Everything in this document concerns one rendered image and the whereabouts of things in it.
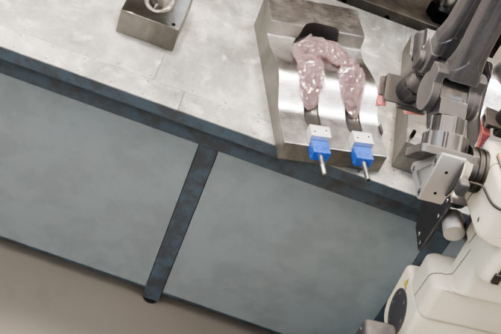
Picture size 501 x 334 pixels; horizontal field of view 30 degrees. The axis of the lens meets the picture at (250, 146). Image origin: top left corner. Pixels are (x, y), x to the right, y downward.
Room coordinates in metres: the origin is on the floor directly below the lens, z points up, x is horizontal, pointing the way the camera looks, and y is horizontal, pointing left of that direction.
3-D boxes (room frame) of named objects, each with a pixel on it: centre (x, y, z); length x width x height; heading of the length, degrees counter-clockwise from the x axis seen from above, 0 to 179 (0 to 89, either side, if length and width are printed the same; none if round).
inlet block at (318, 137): (1.64, -0.15, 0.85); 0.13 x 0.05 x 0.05; 22
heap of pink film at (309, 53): (1.91, -0.10, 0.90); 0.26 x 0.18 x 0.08; 22
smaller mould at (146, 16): (1.94, 0.36, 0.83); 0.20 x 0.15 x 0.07; 5
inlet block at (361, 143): (1.69, -0.25, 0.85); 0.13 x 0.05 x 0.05; 22
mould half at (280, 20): (1.91, -0.09, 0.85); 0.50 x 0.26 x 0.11; 22
